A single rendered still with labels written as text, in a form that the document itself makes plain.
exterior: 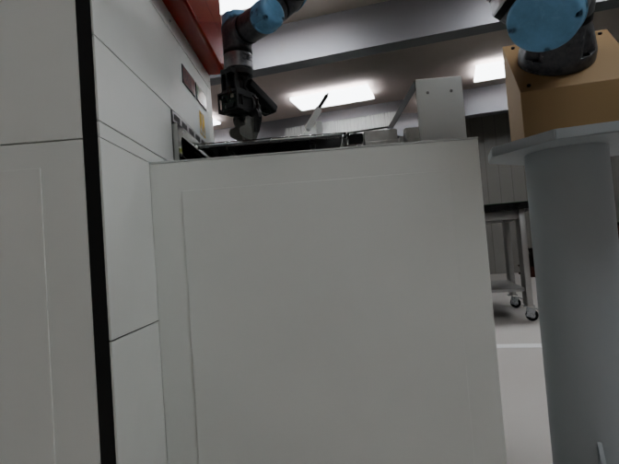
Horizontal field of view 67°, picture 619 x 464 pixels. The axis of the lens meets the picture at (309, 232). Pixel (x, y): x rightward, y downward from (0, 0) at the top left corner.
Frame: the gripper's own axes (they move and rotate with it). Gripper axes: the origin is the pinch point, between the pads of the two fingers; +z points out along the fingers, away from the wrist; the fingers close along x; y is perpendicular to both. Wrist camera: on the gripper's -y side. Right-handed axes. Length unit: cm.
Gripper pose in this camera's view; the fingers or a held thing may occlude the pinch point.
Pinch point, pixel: (250, 147)
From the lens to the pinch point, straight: 127.3
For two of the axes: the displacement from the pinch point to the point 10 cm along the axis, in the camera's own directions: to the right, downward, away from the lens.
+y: -5.9, 0.1, -8.1
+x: 8.0, -0.9, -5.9
